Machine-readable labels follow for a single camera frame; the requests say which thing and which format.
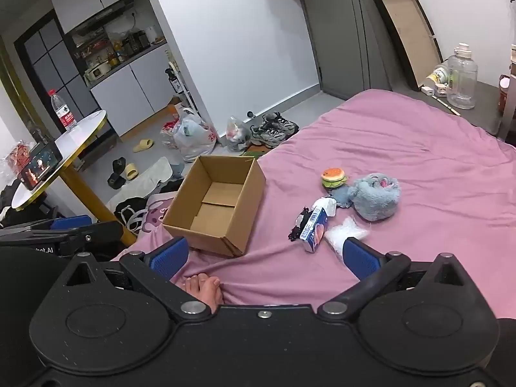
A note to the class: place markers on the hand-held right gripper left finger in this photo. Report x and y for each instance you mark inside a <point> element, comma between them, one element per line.
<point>169,258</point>

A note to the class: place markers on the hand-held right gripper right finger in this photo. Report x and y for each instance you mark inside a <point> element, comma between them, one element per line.
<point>361,260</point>

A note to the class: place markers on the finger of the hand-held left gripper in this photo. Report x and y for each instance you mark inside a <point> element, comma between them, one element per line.
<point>71,223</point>

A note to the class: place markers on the clear plastic bag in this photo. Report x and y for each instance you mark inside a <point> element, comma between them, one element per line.
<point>342,232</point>

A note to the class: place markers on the grey-blue fluffy plush toy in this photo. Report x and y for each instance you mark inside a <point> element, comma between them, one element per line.
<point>377,201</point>

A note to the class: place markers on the brown cardboard box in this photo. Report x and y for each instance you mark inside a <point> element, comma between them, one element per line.
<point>219,209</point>

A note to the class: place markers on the black lace cloth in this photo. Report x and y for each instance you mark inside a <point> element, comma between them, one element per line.
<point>297,227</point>

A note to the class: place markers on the burger plush toy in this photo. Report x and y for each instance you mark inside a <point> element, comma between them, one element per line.
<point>333,177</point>

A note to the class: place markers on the person's foot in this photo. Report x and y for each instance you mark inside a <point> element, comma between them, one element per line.
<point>205,290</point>

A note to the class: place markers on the black cloth with white print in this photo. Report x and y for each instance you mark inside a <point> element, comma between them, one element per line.
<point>129,209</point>

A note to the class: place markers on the black slipper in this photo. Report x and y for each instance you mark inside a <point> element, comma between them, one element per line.
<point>119,165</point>
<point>116,180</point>

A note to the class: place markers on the black tablet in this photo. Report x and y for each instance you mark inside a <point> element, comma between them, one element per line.
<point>40,165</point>

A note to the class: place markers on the plain black cloth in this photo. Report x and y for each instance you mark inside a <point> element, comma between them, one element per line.
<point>171,186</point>

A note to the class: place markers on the yellow slipper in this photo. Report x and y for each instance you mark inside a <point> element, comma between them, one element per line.
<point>143,145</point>
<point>131,171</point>

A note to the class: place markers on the white towel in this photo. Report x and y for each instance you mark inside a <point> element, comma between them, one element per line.
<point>149,177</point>

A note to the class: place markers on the red snack packet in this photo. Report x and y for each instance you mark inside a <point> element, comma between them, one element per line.
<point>18,157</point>

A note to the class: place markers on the round white table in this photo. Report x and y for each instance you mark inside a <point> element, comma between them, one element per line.
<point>80,129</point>

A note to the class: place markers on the red label water bottle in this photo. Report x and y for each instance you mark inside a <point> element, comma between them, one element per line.
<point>64,113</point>

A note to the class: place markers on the pink bed sheet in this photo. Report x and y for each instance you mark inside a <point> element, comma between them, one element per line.
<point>403,149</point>

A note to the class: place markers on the large white plastic bag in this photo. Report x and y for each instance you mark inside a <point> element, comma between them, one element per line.
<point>195,137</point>

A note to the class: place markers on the plastic bag with red contents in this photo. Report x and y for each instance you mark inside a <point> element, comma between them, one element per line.
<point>168,133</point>

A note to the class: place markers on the green leaf floor mat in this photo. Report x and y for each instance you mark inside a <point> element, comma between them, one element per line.
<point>256,152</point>

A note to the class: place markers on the clear trash bag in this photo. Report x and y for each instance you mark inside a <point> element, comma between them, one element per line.
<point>238,133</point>

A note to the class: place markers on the white lower cabinet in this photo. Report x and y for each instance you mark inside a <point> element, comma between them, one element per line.
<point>129,88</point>

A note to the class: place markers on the grey sneaker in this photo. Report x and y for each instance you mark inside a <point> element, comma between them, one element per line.
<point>268,137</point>
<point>282,123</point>

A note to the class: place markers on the small open cardboard box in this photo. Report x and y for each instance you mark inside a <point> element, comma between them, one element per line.
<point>175,105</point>

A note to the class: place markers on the black glass partition door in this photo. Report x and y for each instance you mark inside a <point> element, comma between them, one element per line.
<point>60,64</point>

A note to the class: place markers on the white rack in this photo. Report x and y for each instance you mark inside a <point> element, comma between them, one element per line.
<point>189,92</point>

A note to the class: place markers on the black spray bottle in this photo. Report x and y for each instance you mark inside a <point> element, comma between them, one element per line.
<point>174,80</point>

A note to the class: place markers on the thin wooden stick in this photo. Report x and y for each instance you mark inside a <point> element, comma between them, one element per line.
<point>445,105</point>

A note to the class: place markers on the kitchen counter clutter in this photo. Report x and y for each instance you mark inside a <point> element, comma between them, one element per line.
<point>109,48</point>

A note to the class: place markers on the small white box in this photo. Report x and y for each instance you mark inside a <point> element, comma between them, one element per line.
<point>433,89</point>

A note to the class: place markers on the grey bedside table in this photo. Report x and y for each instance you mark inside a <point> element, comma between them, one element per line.
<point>483,105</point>

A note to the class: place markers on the white jar with green label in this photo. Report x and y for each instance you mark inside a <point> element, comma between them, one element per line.
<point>437,74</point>

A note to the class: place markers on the clear water jug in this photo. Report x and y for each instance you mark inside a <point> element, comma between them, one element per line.
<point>461,80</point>

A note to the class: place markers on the red jar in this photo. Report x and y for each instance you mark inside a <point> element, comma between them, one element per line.
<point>503,94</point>

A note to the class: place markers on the grey door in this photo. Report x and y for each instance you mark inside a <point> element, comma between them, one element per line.
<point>342,36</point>

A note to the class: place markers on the black framed wooden board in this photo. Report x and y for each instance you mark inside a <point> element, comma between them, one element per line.
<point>407,36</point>

